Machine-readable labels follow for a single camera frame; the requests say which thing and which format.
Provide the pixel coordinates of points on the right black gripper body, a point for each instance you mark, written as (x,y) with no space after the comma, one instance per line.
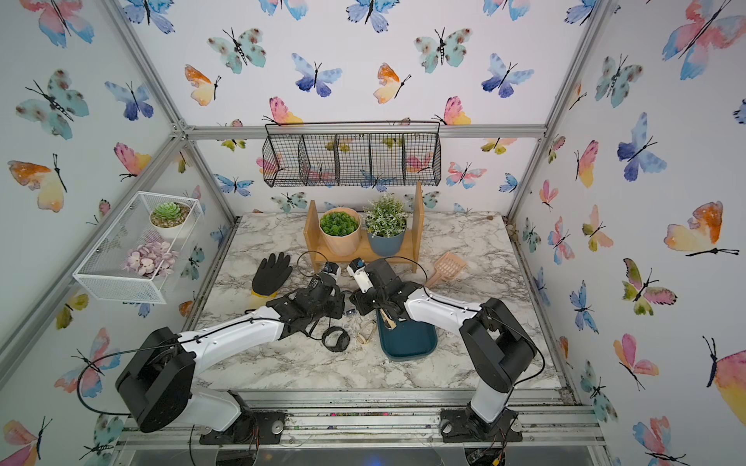
(371,299)

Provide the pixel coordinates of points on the white mesh wall basket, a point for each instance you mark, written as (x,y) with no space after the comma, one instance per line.
(100,273)

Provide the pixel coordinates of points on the pink artificial flowers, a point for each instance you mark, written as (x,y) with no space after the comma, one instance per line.
(154,259)

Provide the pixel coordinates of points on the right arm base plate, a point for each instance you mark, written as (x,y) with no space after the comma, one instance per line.
(464,426)

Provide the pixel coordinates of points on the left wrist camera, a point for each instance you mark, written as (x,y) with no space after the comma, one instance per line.
(331,273)

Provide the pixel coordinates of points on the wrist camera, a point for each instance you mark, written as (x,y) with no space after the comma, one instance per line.
(356,270)
(331,273)

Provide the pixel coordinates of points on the white pot succulent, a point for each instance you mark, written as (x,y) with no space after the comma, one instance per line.
(167,219)

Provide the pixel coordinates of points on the black work glove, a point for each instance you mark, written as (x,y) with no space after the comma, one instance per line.
(271,275)

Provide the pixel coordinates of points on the pink plastic scoop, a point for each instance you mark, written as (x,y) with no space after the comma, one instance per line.
(446,268)

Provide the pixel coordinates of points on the wooden shelf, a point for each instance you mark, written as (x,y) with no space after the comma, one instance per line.
(319,251)

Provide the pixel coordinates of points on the blue pot flowering plant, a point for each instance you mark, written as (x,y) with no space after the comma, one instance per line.
(386,223)

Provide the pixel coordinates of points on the teal storage box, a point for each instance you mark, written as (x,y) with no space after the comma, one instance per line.
(408,341)

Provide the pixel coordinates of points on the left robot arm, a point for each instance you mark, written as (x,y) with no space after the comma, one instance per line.
(158,385)

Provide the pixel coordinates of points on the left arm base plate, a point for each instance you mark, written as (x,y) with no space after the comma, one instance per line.
(258,428)

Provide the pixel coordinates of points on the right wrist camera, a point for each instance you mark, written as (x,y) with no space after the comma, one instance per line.
(356,270)

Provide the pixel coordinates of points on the black watch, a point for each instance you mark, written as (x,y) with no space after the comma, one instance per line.
(336,339)

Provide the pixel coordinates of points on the beige strap watch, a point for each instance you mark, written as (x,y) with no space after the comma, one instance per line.
(388,322)

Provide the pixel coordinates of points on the pink pot green plant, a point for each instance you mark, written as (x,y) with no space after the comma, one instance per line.
(341,228)

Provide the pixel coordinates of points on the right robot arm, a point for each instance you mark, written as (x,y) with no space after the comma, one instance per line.
(498,347)

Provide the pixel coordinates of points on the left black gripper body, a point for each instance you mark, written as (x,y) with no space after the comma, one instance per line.
(334,309)

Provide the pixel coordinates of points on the black wire basket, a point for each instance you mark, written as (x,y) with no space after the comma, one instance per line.
(378,155)

